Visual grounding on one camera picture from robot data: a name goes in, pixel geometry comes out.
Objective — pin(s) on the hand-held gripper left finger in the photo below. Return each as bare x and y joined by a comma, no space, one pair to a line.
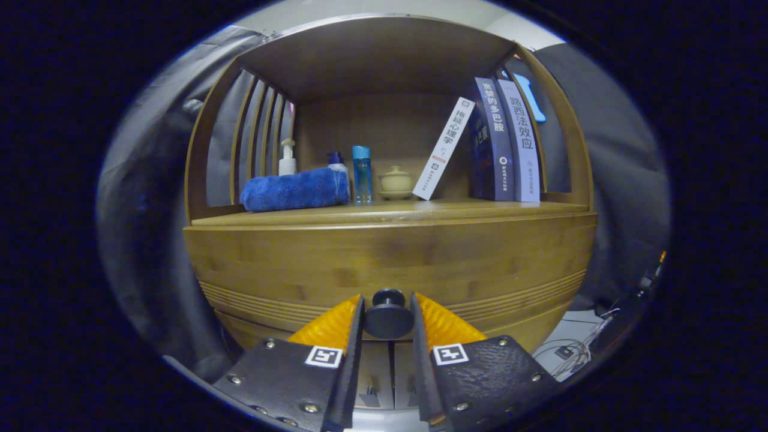
354,360

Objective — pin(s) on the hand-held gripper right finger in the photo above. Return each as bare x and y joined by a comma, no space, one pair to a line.
420,366

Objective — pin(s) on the black round drawer knob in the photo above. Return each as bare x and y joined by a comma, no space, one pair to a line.
389,321

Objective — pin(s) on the wooden drawer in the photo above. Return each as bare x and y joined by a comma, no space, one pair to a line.
420,258

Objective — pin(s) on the wooden countertop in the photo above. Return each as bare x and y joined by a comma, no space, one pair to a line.
450,210

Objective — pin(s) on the wooden cabinet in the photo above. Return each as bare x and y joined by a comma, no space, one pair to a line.
372,60

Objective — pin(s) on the rolled blue towel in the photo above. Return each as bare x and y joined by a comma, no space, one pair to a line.
294,189

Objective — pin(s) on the beige lidded teacup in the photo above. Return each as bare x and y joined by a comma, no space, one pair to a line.
396,182

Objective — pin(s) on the clear blue bottle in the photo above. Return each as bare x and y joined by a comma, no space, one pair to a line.
362,174

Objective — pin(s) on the white bottle with blue cap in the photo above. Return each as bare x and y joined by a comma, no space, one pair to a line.
336,161

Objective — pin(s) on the white pump bottle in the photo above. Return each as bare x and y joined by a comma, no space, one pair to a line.
287,165

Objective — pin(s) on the white book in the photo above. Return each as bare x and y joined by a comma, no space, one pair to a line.
444,150

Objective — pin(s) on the dark blue book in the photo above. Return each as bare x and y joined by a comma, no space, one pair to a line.
495,150

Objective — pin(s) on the black backdrop cloth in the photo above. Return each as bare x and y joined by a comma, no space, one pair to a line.
150,240

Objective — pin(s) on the pale grey-blue book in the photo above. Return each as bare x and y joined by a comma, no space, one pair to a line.
523,150

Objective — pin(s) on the orange and black clamp tool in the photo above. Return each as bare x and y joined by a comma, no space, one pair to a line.
648,279

